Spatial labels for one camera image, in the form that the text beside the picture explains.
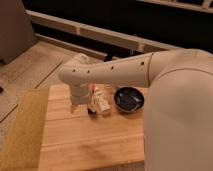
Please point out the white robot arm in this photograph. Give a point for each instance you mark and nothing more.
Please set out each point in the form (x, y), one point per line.
(178, 110)

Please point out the wooden tabletop board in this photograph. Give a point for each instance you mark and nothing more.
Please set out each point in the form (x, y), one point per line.
(74, 141)

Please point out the white railing shelf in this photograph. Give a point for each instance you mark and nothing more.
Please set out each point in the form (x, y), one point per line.
(99, 34)

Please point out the white plastic bottle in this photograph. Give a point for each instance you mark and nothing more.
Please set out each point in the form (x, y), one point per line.
(101, 102)

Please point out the yellow-green mat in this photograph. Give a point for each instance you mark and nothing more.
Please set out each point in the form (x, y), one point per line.
(21, 151)

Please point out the grey cabinet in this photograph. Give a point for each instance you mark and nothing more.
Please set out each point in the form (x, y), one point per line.
(16, 31)

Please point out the dark round bowl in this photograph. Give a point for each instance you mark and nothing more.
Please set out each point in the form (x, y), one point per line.
(129, 99)

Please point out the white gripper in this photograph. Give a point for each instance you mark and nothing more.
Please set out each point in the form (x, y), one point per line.
(79, 94)

